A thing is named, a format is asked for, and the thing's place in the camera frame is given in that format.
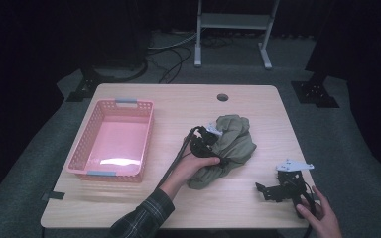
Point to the white metal stand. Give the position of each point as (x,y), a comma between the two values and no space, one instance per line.
(233,21)

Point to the person's right hand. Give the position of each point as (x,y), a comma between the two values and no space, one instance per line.
(322,218)

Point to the olive green cloth garment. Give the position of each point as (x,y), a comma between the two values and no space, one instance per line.
(233,145)

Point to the person's left hand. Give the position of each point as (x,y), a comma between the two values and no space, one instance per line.
(187,169)

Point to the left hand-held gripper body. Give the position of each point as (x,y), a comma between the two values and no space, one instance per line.
(201,145)

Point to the black stand base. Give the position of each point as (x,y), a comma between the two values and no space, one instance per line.
(314,94)
(87,84)

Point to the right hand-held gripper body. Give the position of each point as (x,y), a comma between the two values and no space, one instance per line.
(291,185)

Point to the black tape strip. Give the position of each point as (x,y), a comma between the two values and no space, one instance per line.
(53,195)

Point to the pink plastic basket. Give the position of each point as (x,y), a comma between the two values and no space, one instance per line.
(114,142)

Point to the dark curtain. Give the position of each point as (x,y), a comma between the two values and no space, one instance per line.
(29,39)
(363,49)

